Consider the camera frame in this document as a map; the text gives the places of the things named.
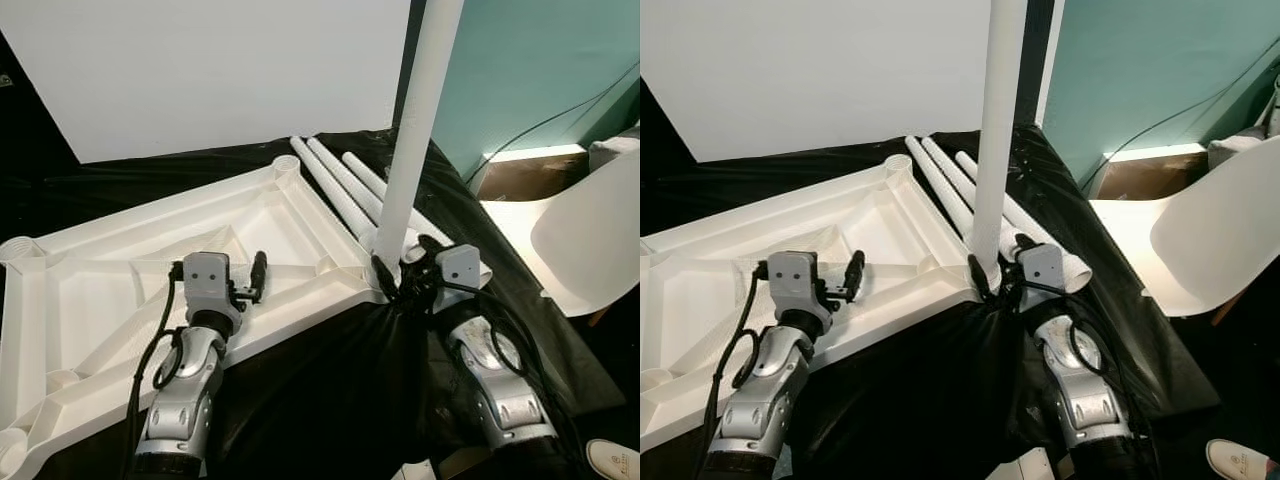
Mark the grey metallic device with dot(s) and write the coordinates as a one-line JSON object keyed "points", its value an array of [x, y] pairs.
{"points": [[1274, 110]]}

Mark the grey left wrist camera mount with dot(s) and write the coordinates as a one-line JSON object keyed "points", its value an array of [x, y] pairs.
{"points": [[790, 275], [205, 275]]}

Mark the white plastic shell chair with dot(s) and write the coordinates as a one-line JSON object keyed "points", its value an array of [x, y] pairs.
{"points": [[590, 240], [1210, 240]]}

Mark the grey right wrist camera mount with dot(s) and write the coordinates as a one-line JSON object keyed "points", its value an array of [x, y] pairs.
{"points": [[460, 268], [1040, 270]]}

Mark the brown cardboard box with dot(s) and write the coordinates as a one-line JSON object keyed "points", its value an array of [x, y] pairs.
{"points": [[530, 178]]}

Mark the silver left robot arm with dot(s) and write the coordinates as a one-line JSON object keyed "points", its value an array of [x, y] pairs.
{"points": [[765, 390], [185, 390]]}

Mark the dark grey post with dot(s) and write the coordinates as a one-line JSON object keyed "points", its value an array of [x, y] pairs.
{"points": [[413, 25], [1035, 60]]}

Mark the light grey cushion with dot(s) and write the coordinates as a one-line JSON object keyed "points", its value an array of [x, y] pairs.
{"points": [[1235, 150], [612, 152]]}

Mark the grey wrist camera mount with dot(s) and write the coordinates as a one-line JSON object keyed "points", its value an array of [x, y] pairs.
{"points": [[205, 275], [1040, 270], [790, 275], [460, 268]]}

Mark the white plastic children table top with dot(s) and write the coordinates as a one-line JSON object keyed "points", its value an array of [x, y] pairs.
{"points": [[700, 300], [80, 290]]}

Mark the large white board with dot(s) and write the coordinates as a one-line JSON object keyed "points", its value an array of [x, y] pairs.
{"points": [[200, 70], [800, 70]]}

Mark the black plastic sheet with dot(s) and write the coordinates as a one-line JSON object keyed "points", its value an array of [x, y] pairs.
{"points": [[330, 400], [900, 400]]}

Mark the white shoe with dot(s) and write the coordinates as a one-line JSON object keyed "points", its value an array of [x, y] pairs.
{"points": [[1240, 462], [612, 462]]}

